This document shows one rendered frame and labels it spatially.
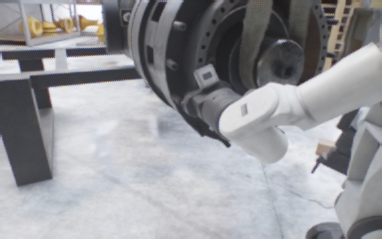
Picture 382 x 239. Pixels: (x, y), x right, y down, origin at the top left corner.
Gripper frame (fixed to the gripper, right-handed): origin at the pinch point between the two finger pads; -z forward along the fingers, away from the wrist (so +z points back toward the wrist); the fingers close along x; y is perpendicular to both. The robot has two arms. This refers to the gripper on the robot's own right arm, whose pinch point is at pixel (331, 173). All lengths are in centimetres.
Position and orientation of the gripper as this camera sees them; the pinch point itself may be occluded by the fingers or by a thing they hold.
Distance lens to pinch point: 103.0
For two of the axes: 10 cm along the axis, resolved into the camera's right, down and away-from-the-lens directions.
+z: 2.3, -8.4, -4.9
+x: -8.4, -4.2, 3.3
